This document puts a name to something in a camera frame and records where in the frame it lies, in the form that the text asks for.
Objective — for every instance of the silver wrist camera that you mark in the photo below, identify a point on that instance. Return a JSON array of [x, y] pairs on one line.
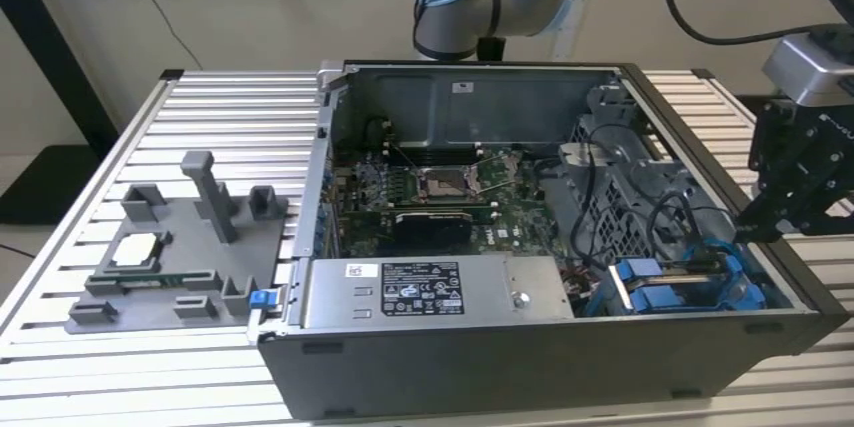
[[803, 72]]

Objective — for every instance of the black RAM slots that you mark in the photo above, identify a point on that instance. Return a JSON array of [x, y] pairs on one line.
[[436, 149]]

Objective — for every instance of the silver CPU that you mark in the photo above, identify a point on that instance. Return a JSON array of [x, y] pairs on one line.
[[136, 249]]

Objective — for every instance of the blue carrier in disk bay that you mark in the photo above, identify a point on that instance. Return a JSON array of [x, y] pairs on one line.
[[656, 299]]

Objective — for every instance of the blue case latch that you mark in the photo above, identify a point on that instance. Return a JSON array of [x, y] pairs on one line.
[[261, 298]]

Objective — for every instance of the black open PC case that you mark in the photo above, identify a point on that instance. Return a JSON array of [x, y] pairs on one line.
[[507, 372]]

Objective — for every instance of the grey parts rack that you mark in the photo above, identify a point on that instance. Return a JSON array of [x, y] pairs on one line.
[[193, 247]]

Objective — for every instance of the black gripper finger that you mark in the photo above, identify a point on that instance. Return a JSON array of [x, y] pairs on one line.
[[823, 219], [763, 224]]

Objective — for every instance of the black monitor stand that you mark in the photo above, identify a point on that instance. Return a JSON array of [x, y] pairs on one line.
[[47, 57]]

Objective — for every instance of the green motherboard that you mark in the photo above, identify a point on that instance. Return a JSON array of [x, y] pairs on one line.
[[514, 227]]

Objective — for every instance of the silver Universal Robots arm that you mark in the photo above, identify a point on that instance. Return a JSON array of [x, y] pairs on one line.
[[467, 17]]

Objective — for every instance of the green RAM stick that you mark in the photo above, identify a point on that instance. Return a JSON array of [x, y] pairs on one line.
[[175, 278]]

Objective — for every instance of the CPU socket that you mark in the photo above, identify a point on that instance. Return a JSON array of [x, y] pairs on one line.
[[446, 182]]

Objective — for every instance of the silver power supply unit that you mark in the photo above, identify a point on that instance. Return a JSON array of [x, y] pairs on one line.
[[434, 292]]

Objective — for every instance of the grey metal drive cage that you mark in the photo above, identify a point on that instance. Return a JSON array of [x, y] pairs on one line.
[[627, 172]]

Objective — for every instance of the black graphics card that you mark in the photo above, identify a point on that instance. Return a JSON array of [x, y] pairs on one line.
[[430, 232]]

